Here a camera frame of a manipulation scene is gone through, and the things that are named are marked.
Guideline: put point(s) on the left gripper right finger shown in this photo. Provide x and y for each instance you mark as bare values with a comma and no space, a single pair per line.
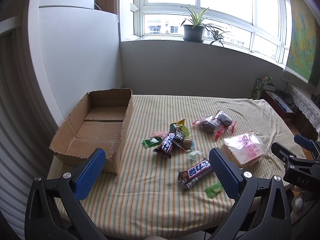
272,219

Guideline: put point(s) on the brown cardboard box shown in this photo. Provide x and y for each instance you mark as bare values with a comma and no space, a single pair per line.
99,120

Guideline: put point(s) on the green candy packet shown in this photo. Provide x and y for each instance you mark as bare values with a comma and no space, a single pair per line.
213,190

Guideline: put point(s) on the green carton box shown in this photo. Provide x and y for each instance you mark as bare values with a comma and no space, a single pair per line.
264,83

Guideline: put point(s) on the black small snack packet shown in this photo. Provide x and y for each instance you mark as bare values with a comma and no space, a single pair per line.
178,137

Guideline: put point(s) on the bagged sliced bread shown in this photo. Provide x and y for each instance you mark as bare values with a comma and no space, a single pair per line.
244,149

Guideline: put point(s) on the white refrigerator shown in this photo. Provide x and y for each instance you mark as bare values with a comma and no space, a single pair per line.
75,49

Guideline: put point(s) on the white gloved right hand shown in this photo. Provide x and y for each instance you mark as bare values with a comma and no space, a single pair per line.
301,201

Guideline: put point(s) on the light green wrapped candy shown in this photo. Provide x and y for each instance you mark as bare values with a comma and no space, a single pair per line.
194,155

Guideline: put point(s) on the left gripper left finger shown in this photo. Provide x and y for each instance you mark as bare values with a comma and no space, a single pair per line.
54,210

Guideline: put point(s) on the wall map poster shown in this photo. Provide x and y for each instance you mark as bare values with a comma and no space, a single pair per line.
302,67

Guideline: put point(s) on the pink snack packet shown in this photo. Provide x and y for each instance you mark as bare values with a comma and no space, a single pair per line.
159,134

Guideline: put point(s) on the brown wrapped egg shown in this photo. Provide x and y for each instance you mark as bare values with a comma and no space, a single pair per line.
186,144

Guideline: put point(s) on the green spider plant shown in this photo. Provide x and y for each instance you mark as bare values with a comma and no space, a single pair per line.
197,19

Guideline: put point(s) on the dark wooden side cabinet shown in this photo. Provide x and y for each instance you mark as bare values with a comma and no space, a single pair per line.
279,105

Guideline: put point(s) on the white radiator panel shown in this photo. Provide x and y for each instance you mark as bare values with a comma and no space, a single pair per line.
26,130

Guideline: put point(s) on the white lace cloth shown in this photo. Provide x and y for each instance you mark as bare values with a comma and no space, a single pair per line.
302,100

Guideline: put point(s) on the striped yellow tablecloth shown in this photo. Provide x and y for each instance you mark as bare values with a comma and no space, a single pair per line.
144,198

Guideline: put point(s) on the bagged dark pastry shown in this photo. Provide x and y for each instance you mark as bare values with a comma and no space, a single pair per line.
226,121
210,125

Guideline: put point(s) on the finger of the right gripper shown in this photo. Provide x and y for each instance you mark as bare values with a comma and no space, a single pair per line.
291,161
310,145

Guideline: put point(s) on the white window frame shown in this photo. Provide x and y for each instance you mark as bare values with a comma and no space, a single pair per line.
258,27

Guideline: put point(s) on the dark plant pot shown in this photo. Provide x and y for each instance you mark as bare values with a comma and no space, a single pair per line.
193,34

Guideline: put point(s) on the green flat snack packet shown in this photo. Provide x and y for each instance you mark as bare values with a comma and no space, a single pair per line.
151,142

